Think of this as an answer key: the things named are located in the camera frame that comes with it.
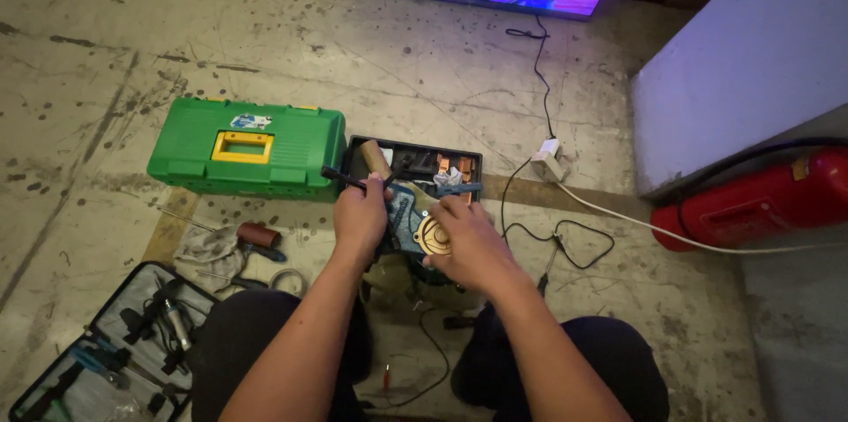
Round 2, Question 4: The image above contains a person's left hand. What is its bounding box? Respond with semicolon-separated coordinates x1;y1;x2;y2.
333;172;393;264

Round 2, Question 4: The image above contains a person's right hand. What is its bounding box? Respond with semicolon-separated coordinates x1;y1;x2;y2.
421;196;524;297

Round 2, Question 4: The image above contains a blue power tool body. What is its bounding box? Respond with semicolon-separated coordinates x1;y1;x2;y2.
383;181;441;256

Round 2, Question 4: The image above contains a black hand tool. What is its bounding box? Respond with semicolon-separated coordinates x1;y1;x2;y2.
321;158;413;196

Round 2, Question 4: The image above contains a black parts tray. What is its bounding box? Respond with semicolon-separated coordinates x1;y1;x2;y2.
343;135;484;206

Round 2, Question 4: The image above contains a brass round disc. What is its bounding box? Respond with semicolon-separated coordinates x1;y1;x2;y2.
415;214;453;257

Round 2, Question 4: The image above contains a blue wrench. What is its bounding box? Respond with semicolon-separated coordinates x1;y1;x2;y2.
436;181;483;198

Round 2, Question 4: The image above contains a heap of copper pieces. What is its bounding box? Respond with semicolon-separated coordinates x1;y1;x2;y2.
434;153;475;179

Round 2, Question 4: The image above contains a white power strip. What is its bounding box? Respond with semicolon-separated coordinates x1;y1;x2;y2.
529;150;568;184

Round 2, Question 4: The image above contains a grey rag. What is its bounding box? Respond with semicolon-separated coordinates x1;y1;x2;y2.
173;226;248;294

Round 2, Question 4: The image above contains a black soldering iron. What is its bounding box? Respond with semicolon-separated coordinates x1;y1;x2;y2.
535;235;565;298

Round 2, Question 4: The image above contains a thin metal rod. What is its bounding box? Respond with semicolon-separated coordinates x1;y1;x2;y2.
156;206;217;233

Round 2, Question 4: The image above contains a person's left leg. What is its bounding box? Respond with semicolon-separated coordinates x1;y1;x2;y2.
188;287;373;422

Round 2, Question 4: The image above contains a person's leg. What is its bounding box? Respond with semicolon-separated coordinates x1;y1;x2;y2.
188;287;373;422
450;305;670;422

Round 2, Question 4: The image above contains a person's right leg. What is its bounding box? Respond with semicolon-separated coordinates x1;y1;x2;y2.
450;305;670;422

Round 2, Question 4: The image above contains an open tool case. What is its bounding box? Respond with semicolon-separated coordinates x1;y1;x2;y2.
8;260;221;422

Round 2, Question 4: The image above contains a red gas cylinder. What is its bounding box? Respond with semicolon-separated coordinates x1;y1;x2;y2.
650;146;848;253

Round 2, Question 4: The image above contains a white cabinet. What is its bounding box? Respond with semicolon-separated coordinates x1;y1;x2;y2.
630;0;848;202

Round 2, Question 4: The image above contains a wooden tool handle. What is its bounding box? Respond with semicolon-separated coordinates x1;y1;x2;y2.
360;139;393;179

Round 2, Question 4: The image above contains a dark blue handled screwdriver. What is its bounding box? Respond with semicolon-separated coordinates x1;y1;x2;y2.
240;241;288;263

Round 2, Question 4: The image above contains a grey tape ring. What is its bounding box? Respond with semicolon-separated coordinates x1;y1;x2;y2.
268;268;310;298

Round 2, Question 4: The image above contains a green toolbox yellow handle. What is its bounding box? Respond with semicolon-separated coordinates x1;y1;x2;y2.
146;97;347;201

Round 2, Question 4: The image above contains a black handled screwdriver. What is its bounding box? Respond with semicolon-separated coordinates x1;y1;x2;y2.
196;269;270;291

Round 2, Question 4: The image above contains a thin black monitor cable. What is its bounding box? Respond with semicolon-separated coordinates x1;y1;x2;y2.
505;14;557;139

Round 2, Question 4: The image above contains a looped black cable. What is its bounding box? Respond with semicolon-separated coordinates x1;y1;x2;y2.
500;155;616;272

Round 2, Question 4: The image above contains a white power cable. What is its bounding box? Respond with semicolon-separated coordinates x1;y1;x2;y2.
555;180;848;256

